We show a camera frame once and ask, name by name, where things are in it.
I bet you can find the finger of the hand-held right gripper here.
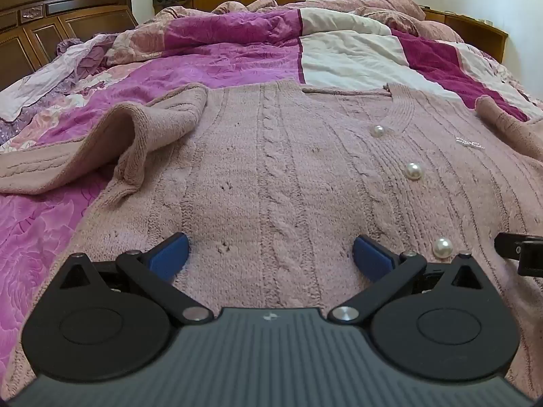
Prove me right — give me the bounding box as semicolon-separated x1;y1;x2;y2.
494;231;543;276

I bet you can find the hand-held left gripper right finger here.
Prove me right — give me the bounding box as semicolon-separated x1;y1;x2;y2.
327;234;485;325

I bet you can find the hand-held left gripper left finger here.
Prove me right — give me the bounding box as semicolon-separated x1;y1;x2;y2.
59;232;214;325

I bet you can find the pink knit cardigan sweater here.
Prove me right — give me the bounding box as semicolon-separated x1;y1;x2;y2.
0;78;543;407

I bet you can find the purple and white patchwork quilt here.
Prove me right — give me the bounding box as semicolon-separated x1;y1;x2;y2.
0;6;543;374

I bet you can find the lavender floral bed sheet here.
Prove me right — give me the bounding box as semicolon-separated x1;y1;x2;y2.
0;38;128;153

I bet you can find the low wooden cabinet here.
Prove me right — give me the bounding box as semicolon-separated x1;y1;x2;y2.
153;0;510;65

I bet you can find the pink fleece blanket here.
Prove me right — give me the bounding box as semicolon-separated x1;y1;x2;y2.
212;0;467;44

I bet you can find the carved wooden headboard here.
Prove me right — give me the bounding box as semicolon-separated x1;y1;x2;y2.
0;0;139;92

